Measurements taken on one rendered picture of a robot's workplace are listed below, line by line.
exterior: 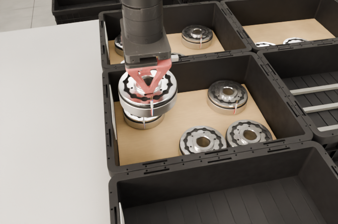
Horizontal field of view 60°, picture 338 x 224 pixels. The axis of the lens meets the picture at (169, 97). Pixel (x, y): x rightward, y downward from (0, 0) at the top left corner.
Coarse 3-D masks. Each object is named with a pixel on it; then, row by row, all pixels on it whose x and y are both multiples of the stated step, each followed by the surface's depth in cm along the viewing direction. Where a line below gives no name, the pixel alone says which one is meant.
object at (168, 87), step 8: (152, 72) 53; (168, 72) 53; (120, 80) 51; (128, 80) 51; (168, 80) 52; (120, 88) 50; (128, 88) 50; (160, 88) 50; (168, 88) 50; (176, 88) 51; (128, 96) 49; (136, 96) 49; (144, 96) 49; (160, 96) 49; (168, 96) 49; (136, 104) 48; (144, 104) 47
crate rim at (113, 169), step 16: (176, 64) 74; (272, 80) 69; (112, 128) 58; (304, 128) 58; (112, 144) 55; (256, 144) 55; (272, 144) 55; (112, 160) 53; (160, 160) 53; (176, 160) 53; (192, 160) 53; (112, 176) 52
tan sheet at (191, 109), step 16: (192, 96) 79; (176, 112) 75; (192, 112) 75; (208, 112) 75; (256, 112) 75; (128, 128) 71; (160, 128) 71; (176, 128) 71; (224, 128) 71; (128, 144) 68; (144, 144) 68; (160, 144) 68; (176, 144) 68; (128, 160) 65; (144, 160) 65
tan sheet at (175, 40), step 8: (112, 40) 99; (168, 40) 99; (176, 40) 99; (216, 40) 99; (112, 48) 96; (176, 48) 96; (184, 48) 96; (208, 48) 96; (216, 48) 96; (112, 56) 92; (120, 56) 92
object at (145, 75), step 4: (144, 72) 52; (148, 72) 52; (144, 76) 52; (148, 76) 52; (152, 76) 51; (160, 80) 51; (136, 84) 50; (160, 84) 50; (136, 88) 50; (140, 88) 49; (156, 88) 49
